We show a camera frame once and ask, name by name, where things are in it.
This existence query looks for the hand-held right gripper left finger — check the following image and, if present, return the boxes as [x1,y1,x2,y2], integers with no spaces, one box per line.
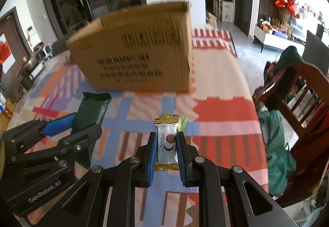
[55,131,158,227]

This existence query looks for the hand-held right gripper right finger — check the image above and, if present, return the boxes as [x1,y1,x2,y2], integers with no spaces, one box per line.
[176,131,299,227]

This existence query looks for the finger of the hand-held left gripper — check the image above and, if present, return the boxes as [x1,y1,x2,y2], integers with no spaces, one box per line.
[0,112,78,152]
[5,124,103,166]

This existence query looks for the white gold candy packet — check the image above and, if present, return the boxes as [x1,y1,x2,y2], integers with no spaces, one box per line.
[154,115,180,171]

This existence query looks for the dark green snack packet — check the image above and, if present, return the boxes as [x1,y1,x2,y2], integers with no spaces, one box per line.
[73,92,112,168]

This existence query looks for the brown cardboard box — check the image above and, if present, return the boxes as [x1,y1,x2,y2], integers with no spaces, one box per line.
[66,0,193,93]

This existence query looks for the yellow green candy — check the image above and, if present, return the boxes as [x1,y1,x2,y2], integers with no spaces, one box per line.
[161,112,189,131]

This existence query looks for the grey upholstered chair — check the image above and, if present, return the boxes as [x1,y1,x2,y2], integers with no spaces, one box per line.
[302,30,329,76]
[51,37,70,56]

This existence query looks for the red white door poster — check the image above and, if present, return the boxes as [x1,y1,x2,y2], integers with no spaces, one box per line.
[0,34,16,73]

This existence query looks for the green bag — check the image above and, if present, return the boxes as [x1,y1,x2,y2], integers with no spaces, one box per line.
[258,110,297,198]

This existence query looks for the brown entrance door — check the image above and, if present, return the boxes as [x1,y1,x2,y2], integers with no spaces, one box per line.
[0,7,26,76]

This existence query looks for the dark wooden chair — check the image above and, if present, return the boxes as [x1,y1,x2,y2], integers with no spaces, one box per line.
[253,61,329,207]

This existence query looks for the dark green cloth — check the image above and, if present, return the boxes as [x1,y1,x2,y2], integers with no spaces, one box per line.
[273,46,303,73]

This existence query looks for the low white cabinet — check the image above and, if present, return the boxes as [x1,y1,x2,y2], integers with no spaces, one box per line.
[254,20,309,53]

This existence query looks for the white shelf cabinet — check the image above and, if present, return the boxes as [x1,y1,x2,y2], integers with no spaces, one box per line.
[213,0,235,24]

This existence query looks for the red foil balloons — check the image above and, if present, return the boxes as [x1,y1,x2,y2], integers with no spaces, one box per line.
[276,0,301,19]

